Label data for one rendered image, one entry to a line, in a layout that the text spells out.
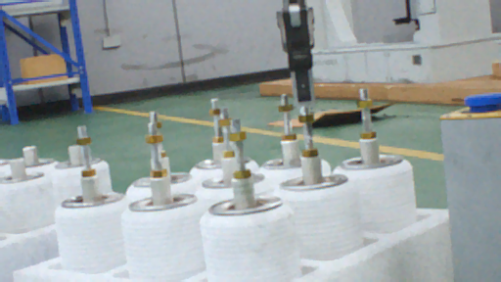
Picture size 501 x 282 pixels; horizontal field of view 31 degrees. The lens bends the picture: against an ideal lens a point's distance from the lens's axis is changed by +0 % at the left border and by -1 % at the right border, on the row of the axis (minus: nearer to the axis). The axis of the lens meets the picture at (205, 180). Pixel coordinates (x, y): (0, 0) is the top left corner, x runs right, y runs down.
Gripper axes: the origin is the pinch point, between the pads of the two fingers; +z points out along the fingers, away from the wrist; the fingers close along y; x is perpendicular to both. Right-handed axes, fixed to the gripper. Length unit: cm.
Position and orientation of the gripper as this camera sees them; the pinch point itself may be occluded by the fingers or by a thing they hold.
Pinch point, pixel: (303, 92)
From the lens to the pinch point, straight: 99.3
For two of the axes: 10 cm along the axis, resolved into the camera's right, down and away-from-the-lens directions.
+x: -9.9, 1.1, 1.2
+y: 1.0, -1.7, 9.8
